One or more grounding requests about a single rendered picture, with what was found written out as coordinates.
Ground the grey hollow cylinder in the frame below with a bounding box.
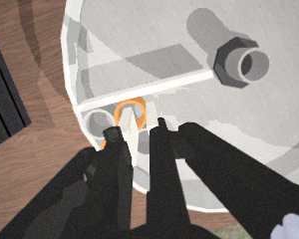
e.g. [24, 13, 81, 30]
[138, 123, 150, 157]
[225, 48, 272, 84]
[83, 104, 117, 139]

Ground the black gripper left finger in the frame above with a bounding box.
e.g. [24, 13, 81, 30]
[0, 107, 139, 239]

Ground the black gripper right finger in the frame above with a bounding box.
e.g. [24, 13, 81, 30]
[146, 102, 299, 239]

